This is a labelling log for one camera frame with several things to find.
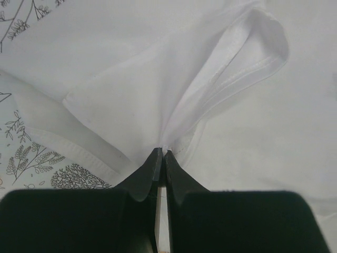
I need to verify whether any white t shirt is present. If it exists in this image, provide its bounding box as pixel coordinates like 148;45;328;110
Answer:
1;1;336;251

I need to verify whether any floral table mat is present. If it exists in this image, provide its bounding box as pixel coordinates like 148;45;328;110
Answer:
1;1;111;196

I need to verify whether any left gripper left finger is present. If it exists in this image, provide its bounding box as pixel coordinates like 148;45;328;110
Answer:
1;148;161;252

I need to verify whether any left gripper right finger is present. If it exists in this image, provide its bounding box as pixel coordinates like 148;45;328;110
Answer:
164;151;329;252

